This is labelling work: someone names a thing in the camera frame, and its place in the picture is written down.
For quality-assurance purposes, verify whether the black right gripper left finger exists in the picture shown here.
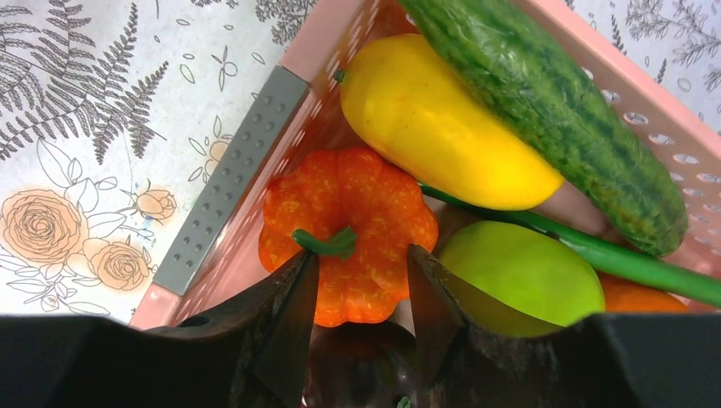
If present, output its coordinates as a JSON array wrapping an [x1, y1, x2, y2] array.
[[1, 252, 319, 407]]

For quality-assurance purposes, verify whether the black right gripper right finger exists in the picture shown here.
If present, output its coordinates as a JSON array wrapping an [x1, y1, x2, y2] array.
[[407, 245, 720, 407]]

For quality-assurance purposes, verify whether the yellow toy mango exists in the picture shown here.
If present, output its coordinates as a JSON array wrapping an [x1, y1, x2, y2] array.
[[334, 33, 564, 210]]

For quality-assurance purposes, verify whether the green toy cucumber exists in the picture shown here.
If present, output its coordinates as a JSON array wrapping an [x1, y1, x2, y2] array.
[[402, 0, 688, 257]]

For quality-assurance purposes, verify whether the green toy apple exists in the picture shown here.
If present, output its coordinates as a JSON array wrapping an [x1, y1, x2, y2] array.
[[437, 221, 605, 337]]

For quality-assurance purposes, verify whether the dark purple toy plum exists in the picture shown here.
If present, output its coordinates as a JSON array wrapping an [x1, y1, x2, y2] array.
[[302, 321, 426, 408]]

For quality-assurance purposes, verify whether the pink plastic basket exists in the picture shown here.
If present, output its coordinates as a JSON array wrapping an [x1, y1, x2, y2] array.
[[131, 1, 720, 329]]

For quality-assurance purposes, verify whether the green toy chili pepper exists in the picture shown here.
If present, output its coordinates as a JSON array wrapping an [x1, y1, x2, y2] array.
[[419, 183, 720, 308]]

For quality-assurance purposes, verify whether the orange toy pumpkin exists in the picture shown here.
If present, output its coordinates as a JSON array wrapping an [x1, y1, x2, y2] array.
[[258, 147, 439, 327]]

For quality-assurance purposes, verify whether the orange toy tangerine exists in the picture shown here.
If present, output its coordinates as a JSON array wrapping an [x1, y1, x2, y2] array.
[[597, 272, 690, 313]]

